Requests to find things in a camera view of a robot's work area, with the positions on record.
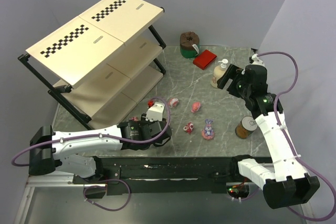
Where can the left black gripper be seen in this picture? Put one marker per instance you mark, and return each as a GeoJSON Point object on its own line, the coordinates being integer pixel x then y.
{"type": "Point", "coordinates": [163, 131]}

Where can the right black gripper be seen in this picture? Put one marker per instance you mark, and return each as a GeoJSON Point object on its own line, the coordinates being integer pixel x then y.
{"type": "Point", "coordinates": [230, 77]}

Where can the purple bunny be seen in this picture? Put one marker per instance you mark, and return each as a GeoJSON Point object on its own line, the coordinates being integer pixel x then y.
{"type": "Point", "coordinates": [208, 132]}

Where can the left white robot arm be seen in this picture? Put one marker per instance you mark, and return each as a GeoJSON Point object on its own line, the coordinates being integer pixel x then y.
{"type": "Point", "coordinates": [51, 151]}

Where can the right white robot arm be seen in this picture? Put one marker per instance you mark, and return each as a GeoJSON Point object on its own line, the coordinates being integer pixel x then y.
{"type": "Point", "coordinates": [290, 183]}

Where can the beige three-tier shelf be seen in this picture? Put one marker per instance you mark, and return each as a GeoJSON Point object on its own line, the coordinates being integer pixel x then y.
{"type": "Point", "coordinates": [103, 62]}

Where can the pink clover donut toy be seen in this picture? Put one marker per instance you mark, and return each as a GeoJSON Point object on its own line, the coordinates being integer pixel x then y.
{"type": "Point", "coordinates": [134, 118]}

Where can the beige soap pump bottle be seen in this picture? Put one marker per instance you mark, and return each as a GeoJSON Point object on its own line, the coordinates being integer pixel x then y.
{"type": "Point", "coordinates": [219, 71]}

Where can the strawberry cake toy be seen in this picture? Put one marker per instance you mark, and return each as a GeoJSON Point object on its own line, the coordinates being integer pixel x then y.
{"type": "Point", "coordinates": [151, 103]}

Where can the red box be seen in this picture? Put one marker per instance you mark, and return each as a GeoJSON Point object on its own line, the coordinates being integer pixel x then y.
{"type": "Point", "coordinates": [204, 59]}

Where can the pink white small toy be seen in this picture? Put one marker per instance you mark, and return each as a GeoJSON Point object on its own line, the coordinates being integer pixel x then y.
{"type": "Point", "coordinates": [173, 102]}

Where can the red white fish toy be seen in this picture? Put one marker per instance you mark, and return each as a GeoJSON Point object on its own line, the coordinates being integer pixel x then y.
{"type": "Point", "coordinates": [188, 128]}

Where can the pink piglet toy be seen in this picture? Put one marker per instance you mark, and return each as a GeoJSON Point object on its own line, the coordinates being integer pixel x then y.
{"type": "Point", "coordinates": [195, 107]}

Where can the brown green plush toy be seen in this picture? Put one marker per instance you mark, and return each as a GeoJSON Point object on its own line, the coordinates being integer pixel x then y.
{"type": "Point", "coordinates": [189, 45]}

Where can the tin can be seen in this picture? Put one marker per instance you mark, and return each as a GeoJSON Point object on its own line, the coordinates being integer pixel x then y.
{"type": "Point", "coordinates": [246, 127]}

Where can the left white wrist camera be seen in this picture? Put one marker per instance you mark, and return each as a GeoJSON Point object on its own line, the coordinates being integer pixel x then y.
{"type": "Point", "coordinates": [155, 112]}

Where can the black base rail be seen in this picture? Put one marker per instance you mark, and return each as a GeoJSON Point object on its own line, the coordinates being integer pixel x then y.
{"type": "Point", "coordinates": [165, 174]}

